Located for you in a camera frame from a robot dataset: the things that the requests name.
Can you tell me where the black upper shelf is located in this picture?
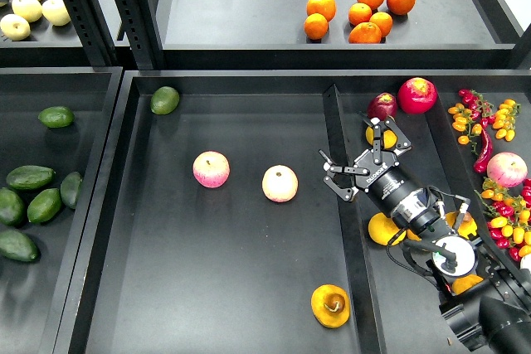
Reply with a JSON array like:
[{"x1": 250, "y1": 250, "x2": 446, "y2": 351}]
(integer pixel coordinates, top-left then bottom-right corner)
[{"x1": 1, "y1": 0, "x2": 530, "y2": 70}]

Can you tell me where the black shelf upright centre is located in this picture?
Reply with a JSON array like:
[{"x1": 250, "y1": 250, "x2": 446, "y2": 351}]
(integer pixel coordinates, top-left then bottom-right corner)
[{"x1": 114, "y1": 0, "x2": 166, "y2": 70}]

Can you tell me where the orange far left lower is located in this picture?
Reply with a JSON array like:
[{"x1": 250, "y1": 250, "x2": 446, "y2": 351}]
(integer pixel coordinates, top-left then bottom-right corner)
[{"x1": 304, "y1": 13, "x2": 329, "y2": 41}]

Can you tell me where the dark avocado far left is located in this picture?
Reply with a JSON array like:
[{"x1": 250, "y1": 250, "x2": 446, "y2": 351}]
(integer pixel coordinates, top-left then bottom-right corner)
[{"x1": 0, "y1": 187, "x2": 25, "y2": 226}]

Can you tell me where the black left tray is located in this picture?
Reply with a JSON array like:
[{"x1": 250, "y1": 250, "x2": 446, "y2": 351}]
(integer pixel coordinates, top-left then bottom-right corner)
[{"x1": 1, "y1": 67, "x2": 122, "y2": 353}]

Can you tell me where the yellow pear right bin middle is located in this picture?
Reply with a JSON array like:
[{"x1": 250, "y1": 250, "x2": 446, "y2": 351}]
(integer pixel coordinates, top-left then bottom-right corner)
[{"x1": 446, "y1": 211, "x2": 478, "y2": 240}]

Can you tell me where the red chili pepper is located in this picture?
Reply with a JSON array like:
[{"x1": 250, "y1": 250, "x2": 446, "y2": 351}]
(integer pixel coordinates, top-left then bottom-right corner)
[{"x1": 473, "y1": 129, "x2": 493, "y2": 173}]

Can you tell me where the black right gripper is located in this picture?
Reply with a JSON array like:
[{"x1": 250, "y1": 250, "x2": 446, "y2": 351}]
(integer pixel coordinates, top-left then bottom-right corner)
[{"x1": 319, "y1": 113, "x2": 427, "y2": 216}]

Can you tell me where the orange front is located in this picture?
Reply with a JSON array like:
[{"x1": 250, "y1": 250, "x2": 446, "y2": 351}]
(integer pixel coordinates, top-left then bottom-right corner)
[{"x1": 348, "y1": 22, "x2": 382, "y2": 44}]

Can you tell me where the orange right small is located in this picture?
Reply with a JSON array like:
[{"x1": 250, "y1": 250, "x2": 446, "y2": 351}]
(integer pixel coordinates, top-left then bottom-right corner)
[{"x1": 369, "y1": 12, "x2": 393, "y2": 38}]

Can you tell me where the yellow pear right bin bottom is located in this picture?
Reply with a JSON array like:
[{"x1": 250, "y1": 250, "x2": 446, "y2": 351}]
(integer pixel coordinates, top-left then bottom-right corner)
[{"x1": 451, "y1": 274, "x2": 484, "y2": 295}]

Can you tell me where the pale yellow pear middle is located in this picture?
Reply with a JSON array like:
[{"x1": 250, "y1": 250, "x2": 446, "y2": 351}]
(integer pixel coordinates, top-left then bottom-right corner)
[{"x1": 11, "y1": 0, "x2": 42, "y2": 23}]

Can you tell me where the yellow pear right bin left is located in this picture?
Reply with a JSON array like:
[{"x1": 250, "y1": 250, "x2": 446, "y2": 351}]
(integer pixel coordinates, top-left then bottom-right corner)
[{"x1": 368, "y1": 212, "x2": 399, "y2": 245}]

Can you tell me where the black centre bin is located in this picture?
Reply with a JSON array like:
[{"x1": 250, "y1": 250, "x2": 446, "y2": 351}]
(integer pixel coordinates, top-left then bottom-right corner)
[{"x1": 51, "y1": 68, "x2": 531, "y2": 354}]

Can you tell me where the pale pink apple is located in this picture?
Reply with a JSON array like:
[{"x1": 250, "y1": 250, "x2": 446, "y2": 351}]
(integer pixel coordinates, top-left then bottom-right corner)
[{"x1": 262, "y1": 165, "x2": 299, "y2": 203}]

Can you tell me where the dark red apple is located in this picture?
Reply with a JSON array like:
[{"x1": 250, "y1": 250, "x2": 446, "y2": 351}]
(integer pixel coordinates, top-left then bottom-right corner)
[{"x1": 367, "y1": 92, "x2": 397, "y2": 120}]

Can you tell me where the pink red apple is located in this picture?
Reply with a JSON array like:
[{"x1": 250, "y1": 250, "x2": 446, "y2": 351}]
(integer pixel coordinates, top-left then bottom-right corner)
[{"x1": 192, "y1": 151, "x2": 230, "y2": 189}]

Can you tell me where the upper cherry tomato bunch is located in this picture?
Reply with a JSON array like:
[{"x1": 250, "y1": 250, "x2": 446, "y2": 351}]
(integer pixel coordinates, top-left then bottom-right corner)
[{"x1": 447, "y1": 89, "x2": 521, "y2": 155}]

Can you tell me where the pink apple right tray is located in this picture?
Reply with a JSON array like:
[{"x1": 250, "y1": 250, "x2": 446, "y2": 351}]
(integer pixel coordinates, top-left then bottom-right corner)
[{"x1": 486, "y1": 152, "x2": 528, "y2": 188}]

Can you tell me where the black shelf upright left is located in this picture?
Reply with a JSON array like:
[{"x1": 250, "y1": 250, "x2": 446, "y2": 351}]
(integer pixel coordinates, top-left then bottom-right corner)
[{"x1": 63, "y1": 0, "x2": 119, "y2": 67}]

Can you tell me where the cherry tomato bunch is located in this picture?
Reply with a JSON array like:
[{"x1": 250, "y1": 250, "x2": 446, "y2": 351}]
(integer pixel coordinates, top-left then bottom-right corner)
[
  {"x1": 475, "y1": 177, "x2": 530, "y2": 263},
  {"x1": 447, "y1": 89, "x2": 521, "y2": 155}
]

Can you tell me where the dark avocado tray edge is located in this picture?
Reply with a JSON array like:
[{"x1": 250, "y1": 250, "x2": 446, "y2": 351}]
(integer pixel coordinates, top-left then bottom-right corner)
[{"x1": 60, "y1": 172, "x2": 83, "y2": 210}]

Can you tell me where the pale yellow pear front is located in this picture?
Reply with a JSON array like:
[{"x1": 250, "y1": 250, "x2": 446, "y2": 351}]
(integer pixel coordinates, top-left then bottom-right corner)
[{"x1": 1, "y1": 14, "x2": 31, "y2": 41}]

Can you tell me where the orange small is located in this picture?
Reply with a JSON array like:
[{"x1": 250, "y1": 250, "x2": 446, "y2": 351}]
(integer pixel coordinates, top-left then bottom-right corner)
[
  {"x1": 369, "y1": 12, "x2": 393, "y2": 38},
  {"x1": 348, "y1": 2, "x2": 373, "y2": 27}
]

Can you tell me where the black shelf upright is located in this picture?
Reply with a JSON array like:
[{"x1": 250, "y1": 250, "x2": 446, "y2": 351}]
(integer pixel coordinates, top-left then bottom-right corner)
[
  {"x1": 63, "y1": 0, "x2": 119, "y2": 67},
  {"x1": 114, "y1": 0, "x2": 166, "y2": 70}
]

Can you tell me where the dark green avocado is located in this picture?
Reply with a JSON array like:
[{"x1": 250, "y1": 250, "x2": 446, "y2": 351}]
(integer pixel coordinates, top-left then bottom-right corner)
[{"x1": 0, "y1": 230, "x2": 40, "y2": 263}]

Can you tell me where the orange centre small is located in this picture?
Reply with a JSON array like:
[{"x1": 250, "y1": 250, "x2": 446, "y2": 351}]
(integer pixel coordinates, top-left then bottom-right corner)
[{"x1": 348, "y1": 2, "x2": 373, "y2": 27}]

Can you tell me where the orange far left upper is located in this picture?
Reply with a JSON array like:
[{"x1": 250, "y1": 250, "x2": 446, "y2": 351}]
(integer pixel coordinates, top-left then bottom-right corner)
[{"x1": 306, "y1": 0, "x2": 337, "y2": 22}]

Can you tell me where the dark avocado left tray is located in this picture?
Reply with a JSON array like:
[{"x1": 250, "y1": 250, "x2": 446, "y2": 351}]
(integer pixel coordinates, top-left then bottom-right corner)
[{"x1": 6, "y1": 165, "x2": 56, "y2": 191}]

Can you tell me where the yellow pear bin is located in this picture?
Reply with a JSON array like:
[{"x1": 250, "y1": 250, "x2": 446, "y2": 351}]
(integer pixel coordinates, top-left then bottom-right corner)
[
  {"x1": 405, "y1": 230, "x2": 433, "y2": 252},
  {"x1": 368, "y1": 212, "x2": 399, "y2": 245},
  {"x1": 451, "y1": 274, "x2": 484, "y2": 295},
  {"x1": 446, "y1": 211, "x2": 478, "y2": 240}
]

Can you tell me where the black bin divider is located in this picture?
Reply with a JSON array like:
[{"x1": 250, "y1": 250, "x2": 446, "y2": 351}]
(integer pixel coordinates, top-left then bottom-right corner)
[{"x1": 323, "y1": 84, "x2": 387, "y2": 353}]

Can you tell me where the lower cherry tomato bunch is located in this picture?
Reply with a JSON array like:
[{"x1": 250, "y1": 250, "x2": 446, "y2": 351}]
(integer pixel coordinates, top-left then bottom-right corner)
[{"x1": 475, "y1": 177, "x2": 530, "y2": 263}]

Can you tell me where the bright red apple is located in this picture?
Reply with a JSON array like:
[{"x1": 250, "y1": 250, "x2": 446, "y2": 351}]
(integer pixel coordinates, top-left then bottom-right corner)
[{"x1": 397, "y1": 77, "x2": 438, "y2": 114}]

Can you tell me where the yellow pear under gripper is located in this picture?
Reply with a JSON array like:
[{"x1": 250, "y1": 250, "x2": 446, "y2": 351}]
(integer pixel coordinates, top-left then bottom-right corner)
[{"x1": 365, "y1": 127, "x2": 397, "y2": 149}]

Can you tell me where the green avocado top of bin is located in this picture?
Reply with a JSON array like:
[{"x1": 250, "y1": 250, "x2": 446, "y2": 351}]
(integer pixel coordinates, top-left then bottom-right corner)
[{"x1": 150, "y1": 86, "x2": 180, "y2": 115}]

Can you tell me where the pale yellow pear right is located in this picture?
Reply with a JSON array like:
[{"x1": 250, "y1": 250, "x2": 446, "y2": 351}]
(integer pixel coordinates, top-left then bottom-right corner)
[{"x1": 42, "y1": 0, "x2": 71, "y2": 27}]

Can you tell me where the green avocado left tray top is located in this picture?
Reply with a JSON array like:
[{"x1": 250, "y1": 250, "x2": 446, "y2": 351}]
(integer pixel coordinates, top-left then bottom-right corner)
[{"x1": 38, "y1": 106, "x2": 75, "y2": 129}]

